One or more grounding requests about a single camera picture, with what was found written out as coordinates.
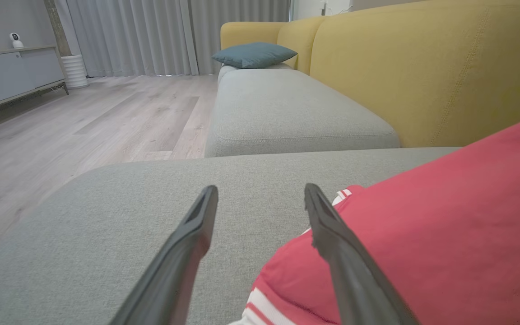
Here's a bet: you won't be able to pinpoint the narrow yellow sofa backrest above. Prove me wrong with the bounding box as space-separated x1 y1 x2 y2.
277 17 326 75

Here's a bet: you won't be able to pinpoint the red white Bulls shorts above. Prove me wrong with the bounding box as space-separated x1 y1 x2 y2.
228 111 520 325

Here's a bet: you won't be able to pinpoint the large grey sofa chaise cushion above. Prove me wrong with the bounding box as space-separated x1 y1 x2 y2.
0 147 464 325

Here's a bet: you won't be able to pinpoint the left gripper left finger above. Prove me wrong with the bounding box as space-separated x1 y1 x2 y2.
109 185 219 325

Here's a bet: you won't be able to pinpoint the light grey sheer curtain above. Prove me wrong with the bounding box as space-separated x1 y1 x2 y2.
64 0 199 77

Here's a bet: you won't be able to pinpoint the yellow sofa armrest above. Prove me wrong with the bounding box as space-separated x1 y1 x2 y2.
220 21 288 50

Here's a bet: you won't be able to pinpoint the white ribbed cylinder appliance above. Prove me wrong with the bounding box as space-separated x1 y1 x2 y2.
61 55 90 89

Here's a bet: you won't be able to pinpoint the blue throw pillow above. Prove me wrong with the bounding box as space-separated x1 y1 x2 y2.
211 42 298 69

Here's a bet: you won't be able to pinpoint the grey sideboard cabinet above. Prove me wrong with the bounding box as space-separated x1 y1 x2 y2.
0 44 70 119

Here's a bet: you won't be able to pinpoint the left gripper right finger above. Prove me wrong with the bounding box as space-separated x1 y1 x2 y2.
304 183 418 325

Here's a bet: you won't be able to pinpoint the grey sofa seat cushion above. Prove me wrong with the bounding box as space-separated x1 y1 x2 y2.
204 68 400 158
217 63 293 84

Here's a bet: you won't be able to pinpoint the brown textured column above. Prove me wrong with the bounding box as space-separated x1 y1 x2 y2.
43 0 72 57

